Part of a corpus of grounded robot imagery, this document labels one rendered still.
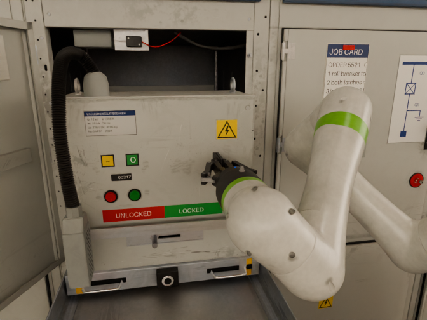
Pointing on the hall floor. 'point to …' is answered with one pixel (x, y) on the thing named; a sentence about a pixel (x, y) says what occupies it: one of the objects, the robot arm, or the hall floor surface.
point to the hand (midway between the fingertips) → (217, 160)
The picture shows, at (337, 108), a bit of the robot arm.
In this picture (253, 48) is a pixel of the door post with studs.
